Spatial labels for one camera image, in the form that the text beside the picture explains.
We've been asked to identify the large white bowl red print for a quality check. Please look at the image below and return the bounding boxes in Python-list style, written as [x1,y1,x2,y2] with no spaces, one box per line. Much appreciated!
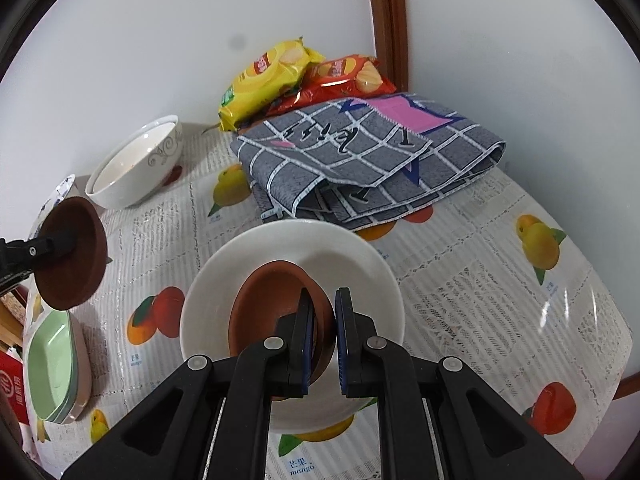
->
[85,115,182,209]

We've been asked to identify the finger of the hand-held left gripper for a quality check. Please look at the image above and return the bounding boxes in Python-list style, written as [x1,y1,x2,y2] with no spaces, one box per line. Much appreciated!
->
[0,230,86,291]

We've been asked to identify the brown wooden door frame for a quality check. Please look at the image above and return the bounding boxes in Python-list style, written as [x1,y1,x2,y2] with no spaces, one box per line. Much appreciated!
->
[364,0,410,92]

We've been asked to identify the red paper bag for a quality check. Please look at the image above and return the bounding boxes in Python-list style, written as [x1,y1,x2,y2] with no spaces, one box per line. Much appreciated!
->
[0,350,31,426]

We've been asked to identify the yellow chips bag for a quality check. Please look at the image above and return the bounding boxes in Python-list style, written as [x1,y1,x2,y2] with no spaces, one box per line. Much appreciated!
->
[218,36,326,133]

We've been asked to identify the fruit printed tablecloth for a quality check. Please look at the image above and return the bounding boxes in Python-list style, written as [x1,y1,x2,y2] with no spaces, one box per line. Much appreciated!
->
[22,120,633,480]

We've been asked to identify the grey checked folded cloth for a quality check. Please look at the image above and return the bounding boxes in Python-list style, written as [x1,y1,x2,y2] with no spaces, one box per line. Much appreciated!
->
[231,92,507,232]

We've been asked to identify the pink square plate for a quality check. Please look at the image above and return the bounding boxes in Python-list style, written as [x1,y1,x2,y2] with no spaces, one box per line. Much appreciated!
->
[55,310,93,426]

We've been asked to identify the small brown bowl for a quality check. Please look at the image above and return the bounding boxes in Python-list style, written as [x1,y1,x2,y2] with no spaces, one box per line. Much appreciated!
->
[227,260,337,401]
[35,197,108,311]

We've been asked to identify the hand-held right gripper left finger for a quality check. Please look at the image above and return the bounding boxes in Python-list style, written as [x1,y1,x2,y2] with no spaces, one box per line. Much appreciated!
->
[60,287,321,480]

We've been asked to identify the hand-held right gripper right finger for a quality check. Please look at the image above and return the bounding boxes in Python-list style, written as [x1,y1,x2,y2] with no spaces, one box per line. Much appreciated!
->
[334,287,583,480]

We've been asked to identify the blue and white patterned bowl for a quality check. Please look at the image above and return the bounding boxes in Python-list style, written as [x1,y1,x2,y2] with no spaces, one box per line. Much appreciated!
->
[27,174,77,241]

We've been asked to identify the green square plate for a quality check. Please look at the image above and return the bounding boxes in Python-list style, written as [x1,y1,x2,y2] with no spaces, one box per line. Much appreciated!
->
[22,310,81,423]

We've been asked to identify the red chips bag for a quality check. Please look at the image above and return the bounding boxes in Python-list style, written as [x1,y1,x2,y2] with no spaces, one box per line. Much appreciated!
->
[265,55,398,120]

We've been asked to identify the white bowl plain inside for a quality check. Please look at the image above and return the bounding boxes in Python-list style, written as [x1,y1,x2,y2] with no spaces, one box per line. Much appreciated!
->
[179,220,406,433]

